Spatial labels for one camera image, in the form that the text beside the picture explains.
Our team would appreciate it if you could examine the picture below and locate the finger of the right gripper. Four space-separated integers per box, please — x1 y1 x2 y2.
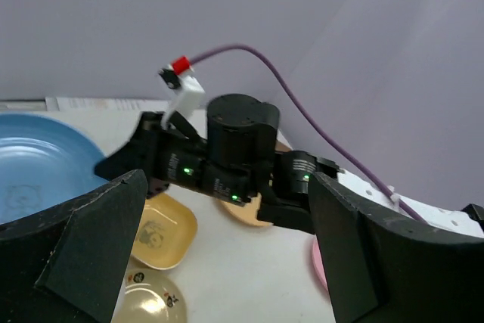
94 129 158 198
138 111 206 144

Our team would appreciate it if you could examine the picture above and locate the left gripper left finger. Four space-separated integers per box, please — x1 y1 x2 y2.
1 170 147 322

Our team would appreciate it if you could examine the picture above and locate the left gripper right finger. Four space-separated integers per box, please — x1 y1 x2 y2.
309 173 483 322

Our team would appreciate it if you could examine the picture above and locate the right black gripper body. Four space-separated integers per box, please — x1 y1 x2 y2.
152 94 280 204

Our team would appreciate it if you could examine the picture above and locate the blue round plate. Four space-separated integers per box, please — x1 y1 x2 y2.
1 113 106 223

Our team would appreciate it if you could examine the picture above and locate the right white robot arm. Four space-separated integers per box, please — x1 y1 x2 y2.
95 94 483 245

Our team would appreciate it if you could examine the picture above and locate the brown square dish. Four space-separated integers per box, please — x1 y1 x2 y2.
275 141 292 152

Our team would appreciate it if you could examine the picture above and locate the pink round plate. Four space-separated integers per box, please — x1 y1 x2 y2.
311 237 328 292

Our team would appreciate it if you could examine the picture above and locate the yellow square panda dish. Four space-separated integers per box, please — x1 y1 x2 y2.
132 194 198 270

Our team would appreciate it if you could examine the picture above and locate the tan round plate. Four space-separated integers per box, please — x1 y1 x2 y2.
217 194 273 228

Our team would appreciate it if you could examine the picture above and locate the beige patterned small plate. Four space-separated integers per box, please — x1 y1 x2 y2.
111 269 188 323

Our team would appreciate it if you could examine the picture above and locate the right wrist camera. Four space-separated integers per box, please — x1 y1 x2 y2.
158 56 206 119

